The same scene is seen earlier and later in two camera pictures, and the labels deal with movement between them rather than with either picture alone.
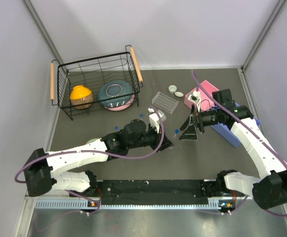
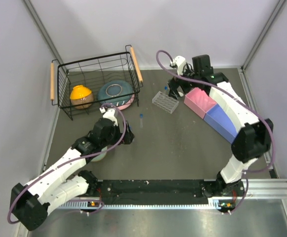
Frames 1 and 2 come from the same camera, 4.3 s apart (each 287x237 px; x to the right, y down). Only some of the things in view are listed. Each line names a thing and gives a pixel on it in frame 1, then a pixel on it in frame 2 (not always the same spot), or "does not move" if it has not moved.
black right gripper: x=190 y=133 -> x=174 y=84
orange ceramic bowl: x=81 y=98 does not move
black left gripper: x=158 y=137 -> x=129 y=137
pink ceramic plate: x=122 y=107 does not move
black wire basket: x=97 y=85 does not move
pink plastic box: x=207 y=102 does not move
